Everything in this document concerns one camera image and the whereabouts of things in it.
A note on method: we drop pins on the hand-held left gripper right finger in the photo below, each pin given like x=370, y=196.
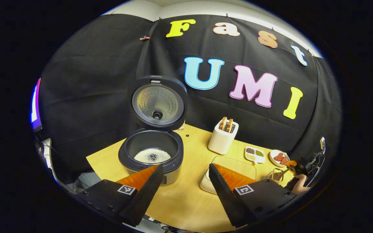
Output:
x=225, y=197

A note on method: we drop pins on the white rice heap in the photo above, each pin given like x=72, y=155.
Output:
x=144, y=157

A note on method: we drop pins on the white toaster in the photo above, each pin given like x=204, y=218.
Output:
x=220, y=142

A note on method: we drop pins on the wooden spoon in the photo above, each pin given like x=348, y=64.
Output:
x=280, y=174

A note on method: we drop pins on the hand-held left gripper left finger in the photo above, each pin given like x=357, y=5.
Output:
x=144, y=197

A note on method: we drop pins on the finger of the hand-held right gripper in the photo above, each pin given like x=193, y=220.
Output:
x=291, y=165

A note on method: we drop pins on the white round plate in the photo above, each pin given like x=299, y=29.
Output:
x=272, y=158

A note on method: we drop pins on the clear tray of white rice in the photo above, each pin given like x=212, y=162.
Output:
x=238, y=165

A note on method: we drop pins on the white divided dish of beans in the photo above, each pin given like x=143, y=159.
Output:
x=254, y=154

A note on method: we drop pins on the black backdrop cloth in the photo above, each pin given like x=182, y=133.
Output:
x=92, y=97

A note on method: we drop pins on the black rice cooker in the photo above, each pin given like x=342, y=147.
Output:
x=157, y=121

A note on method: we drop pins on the glowing monitor screen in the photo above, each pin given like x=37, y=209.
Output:
x=36, y=108

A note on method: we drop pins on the bread slice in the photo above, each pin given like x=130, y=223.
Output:
x=223, y=123
x=229, y=125

